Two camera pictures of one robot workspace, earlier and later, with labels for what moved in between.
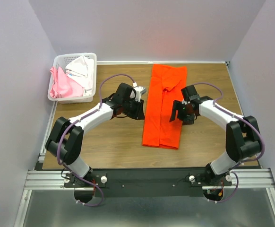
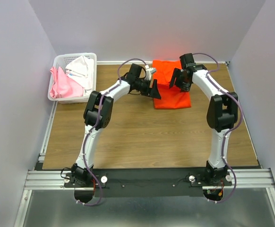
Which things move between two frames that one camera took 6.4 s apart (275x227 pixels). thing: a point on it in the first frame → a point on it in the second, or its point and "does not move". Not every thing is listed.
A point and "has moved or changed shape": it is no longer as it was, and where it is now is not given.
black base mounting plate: (147, 182) does not move
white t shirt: (81, 70) does not move
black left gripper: (139, 113) → (152, 92)
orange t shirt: (166, 87) has moved or changed shape
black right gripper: (177, 105) → (176, 73)
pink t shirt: (64, 86) does not move
